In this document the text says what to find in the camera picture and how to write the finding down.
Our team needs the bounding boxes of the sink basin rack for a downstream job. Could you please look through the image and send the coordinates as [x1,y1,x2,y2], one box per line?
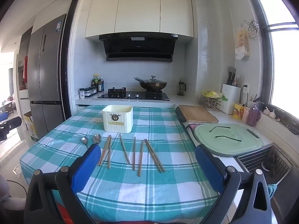
[236,146,292,185]

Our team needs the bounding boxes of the wooden chopstick four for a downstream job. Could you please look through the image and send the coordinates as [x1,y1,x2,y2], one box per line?
[133,137,136,170]

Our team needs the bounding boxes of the purple bottle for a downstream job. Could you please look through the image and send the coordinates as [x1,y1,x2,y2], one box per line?
[246,104,261,127]

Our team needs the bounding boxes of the cardboard box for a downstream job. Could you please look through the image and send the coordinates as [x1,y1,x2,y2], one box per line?
[23,111,38,142]

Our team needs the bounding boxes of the silver refrigerator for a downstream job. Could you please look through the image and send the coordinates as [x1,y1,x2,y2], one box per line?
[27,14,66,139]

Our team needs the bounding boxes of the wooden cutting board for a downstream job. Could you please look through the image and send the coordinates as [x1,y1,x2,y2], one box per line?
[179,105,218,123]

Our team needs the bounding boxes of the black rolled mat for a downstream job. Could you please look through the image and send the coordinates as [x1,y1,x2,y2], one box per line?
[175,107,187,123]

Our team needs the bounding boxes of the white upper cabinets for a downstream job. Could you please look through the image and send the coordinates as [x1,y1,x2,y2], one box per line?
[85,0,194,38]

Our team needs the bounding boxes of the wooden chopstick six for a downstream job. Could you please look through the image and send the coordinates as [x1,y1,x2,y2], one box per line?
[144,139,162,173]

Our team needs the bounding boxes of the wall hanging calendar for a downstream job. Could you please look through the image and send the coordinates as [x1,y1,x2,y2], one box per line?
[235,27,250,60]

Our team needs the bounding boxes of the wooden chopstick two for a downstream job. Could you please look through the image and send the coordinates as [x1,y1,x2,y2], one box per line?
[107,136,112,169]

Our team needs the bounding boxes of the round steel spoon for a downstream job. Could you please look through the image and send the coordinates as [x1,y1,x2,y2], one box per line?
[81,136,88,148]

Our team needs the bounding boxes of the teal plaid tablecloth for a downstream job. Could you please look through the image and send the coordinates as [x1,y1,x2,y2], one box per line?
[20,106,218,223]

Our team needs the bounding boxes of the wooden chopstick seven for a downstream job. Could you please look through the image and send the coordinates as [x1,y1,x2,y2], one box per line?
[149,143,166,172]

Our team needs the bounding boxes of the cream utensil holder box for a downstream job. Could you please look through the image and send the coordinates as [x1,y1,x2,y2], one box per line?
[102,105,133,133]

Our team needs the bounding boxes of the wok with glass lid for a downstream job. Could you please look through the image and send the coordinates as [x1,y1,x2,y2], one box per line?
[134,76,167,91]

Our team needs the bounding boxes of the wooden chopstick five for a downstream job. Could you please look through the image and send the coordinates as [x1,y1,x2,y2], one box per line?
[138,140,144,177]

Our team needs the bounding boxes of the green plastic cutting board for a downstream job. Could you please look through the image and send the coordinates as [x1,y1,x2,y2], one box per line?
[194,124,263,157]

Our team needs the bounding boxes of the wooden chopstick three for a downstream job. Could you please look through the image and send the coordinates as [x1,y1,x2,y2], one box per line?
[120,133,130,164]

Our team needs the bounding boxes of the wire basket with bags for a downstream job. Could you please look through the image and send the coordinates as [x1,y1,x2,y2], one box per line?
[201,91,228,111]

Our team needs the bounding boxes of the black gas stove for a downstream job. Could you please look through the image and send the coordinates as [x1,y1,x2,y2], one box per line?
[99,87,170,101]

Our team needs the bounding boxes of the spice jar rack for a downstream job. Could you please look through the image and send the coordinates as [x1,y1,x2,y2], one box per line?
[79,86,97,99]

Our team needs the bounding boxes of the wooden chopstick one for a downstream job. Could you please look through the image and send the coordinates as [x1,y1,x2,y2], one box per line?
[97,135,112,166]

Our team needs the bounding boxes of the oval steel spoon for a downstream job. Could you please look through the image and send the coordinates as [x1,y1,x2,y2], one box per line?
[93,133,101,144]

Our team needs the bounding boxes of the black range hood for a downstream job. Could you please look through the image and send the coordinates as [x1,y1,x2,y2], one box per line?
[99,32,178,62]

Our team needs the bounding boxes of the condiment bottles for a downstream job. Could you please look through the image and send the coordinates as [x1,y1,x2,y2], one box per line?
[92,74,104,92]

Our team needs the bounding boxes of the white knife block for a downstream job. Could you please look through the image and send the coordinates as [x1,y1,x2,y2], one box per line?
[219,66,241,115]

